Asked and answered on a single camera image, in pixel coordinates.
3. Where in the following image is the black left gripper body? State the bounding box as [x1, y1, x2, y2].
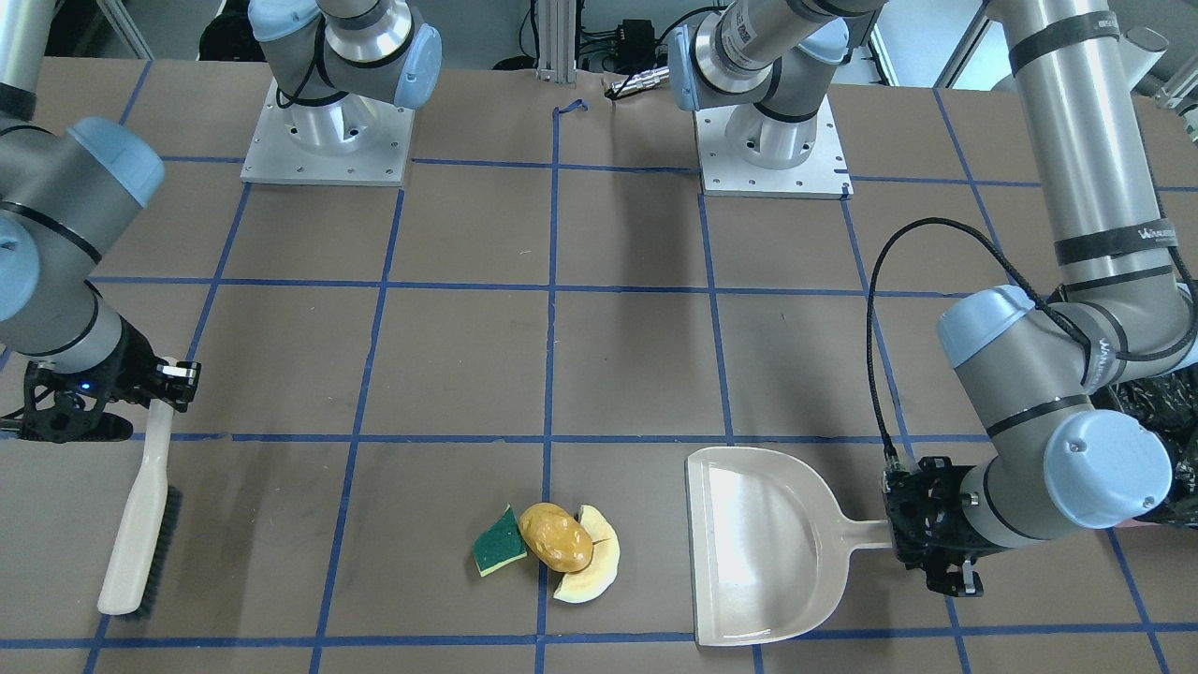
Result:
[883, 456, 984, 572]

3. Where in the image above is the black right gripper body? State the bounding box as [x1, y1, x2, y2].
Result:
[22, 323, 162, 444]

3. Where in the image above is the beige plastic dustpan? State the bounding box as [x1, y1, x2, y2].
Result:
[685, 447, 893, 646]

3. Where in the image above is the beige hand brush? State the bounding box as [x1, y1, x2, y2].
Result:
[97, 401, 181, 619]

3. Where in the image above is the green yellow sponge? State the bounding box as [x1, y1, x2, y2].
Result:
[472, 505, 528, 579]

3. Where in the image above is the brown toy potato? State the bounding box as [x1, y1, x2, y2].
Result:
[518, 502, 593, 573]

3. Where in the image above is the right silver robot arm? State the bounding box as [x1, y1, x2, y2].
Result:
[1, 1, 198, 444]

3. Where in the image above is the pink bin with black liner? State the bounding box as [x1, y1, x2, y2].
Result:
[1091, 364, 1197, 530]

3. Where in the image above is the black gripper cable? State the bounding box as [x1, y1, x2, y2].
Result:
[866, 217, 1077, 464]

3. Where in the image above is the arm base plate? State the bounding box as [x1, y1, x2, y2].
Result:
[241, 81, 416, 187]
[694, 97, 855, 199]

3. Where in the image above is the aluminium frame post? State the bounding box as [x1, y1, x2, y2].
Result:
[533, 0, 580, 89]

